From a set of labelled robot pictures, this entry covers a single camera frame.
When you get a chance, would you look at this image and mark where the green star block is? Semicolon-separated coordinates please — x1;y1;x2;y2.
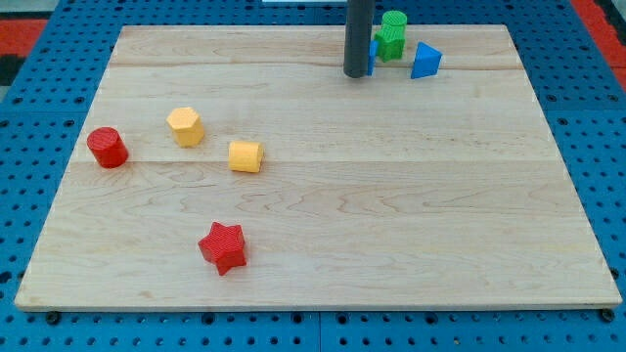
375;25;406;62

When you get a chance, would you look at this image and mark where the blue cube block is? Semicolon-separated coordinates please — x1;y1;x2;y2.
367;40;379;76

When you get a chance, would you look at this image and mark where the red cylinder block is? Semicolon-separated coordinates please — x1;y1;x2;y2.
87;127;129;168

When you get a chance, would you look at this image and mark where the green cylinder block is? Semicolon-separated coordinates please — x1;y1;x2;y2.
381;10;408;27

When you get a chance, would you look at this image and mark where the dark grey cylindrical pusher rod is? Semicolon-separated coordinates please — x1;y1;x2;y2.
343;0;375;78

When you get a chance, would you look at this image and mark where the light wooden board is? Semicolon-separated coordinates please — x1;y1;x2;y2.
15;24;622;312

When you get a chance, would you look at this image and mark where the blue triangle block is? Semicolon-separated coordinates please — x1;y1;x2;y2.
411;42;442;79

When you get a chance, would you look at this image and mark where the red star block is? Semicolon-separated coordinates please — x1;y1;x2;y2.
198;222;246;276

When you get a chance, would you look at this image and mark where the yellow hexagon block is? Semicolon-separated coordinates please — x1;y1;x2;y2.
166;107;204;148

